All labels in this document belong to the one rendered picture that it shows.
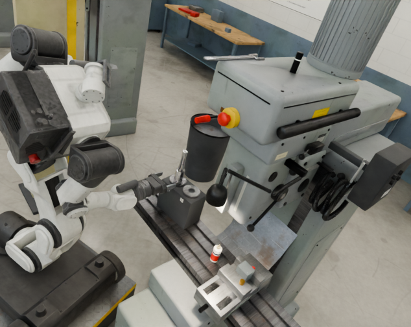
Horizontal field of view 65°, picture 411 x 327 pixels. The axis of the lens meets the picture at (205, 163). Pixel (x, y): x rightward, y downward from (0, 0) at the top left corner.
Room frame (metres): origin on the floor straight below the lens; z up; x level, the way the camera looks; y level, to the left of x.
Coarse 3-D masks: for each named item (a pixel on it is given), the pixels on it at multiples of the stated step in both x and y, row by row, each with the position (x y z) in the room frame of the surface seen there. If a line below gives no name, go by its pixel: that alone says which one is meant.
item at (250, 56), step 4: (204, 56) 0.90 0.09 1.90; (208, 56) 0.91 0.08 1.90; (212, 56) 0.92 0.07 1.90; (216, 56) 0.93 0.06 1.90; (220, 56) 0.94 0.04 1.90; (224, 56) 0.95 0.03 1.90; (228, 56) 0.96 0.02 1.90; (232, 56) 0.97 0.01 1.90; (236, 56) 0.99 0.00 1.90; (240, 56) 1.00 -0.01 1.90; (244, 56) 1.01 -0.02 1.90; (248, 56) 1.03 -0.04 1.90; (252, 56) 1.04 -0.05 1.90; (256, 56) 1.08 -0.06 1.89; (208, 60) 0.88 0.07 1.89; (212, 60) 0.90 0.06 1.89; (216, 60) 0.91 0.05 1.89; (220, 60) 0.92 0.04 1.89; (224, 60) 0.94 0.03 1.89
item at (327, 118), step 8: (336, 112) 1.03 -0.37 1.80; (344, 112) 1.05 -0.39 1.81; (352, 112) 1.08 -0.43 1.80; (360, 112) 1.12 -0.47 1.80; (296, 120) 0.87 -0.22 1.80; (312, 120) 0.90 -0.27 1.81; (320, 120) 0.92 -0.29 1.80; (328, 120) 0.95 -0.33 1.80; (336, 120) 0.99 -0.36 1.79; (344, 120) 1.04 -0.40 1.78; (280, 128) 0.79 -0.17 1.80; (288, 128) 0.80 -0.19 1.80; (296, 128) 0.82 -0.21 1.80; (304, 128) 0.85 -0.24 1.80; (312, 128) 0.88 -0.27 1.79; (280, 136) 0.79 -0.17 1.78; (288, 136) 0.79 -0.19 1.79
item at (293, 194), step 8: (320, 152) 1.14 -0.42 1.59; (296, 160) 1.05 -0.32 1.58; (304, 160) 1.05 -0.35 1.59; (312, 160) 1.09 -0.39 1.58; (320, 160) 1.15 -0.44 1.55; (312, 168) 1.12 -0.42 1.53; (288, 176) 1.04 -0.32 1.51; (296, 176) 1.04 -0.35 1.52; (312, 176) 1.16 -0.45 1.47; (296, 184) 1.07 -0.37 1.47; (304, 184) 1.11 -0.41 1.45; (288, 192) 1.04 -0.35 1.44; (296, 192) 1.10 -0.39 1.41; (304, 192) 1.16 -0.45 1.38; (288, 200) 1.07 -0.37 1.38
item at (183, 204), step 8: (168, 176) 1.33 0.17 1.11; (168, 184) 1.27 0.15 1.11; (176, 184) 1.27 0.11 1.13; (184, 184) 1.29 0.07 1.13; (192, 184) 1.33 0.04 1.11; (168, 192) 1.26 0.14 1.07; (176, 192) 1.23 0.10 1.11; (184, 192) 1.23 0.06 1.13; (192, 192) 1.26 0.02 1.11; (200, 192) 1.28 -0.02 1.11; (160, 200) 1.29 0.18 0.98; (168, 200) 1.26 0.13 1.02; (176, 200) 1.23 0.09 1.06; (184, 200) 1.20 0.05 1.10; (192, 200) 1.20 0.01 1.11; (200, 200) 1.24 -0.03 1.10; (160, 208) 1.28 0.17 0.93; (168, 208) 1.25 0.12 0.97; (176, 208) 1.22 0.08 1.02; (184, 208) 1.19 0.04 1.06; (192, 208) 1.19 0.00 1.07; (200, 208) 1.26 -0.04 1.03; (176, 216) 1.21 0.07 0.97; (184, 216) 1.19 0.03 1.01; (192, 216) 1.21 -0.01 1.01; (184, 224) 1.18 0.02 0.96
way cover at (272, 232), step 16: (240, 224) 1.32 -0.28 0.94; (256, 224) 1.30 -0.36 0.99; (272, 224) 1.28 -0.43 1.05; (224, 240) 1.25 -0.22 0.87; (240, 240) 1.25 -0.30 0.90; (256, 240) 1.24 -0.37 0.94; (272, 240) 1.22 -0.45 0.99; (288, 240) 1.20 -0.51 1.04; (256, 256) 1.17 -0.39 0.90; (272, 256) 1.16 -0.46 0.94
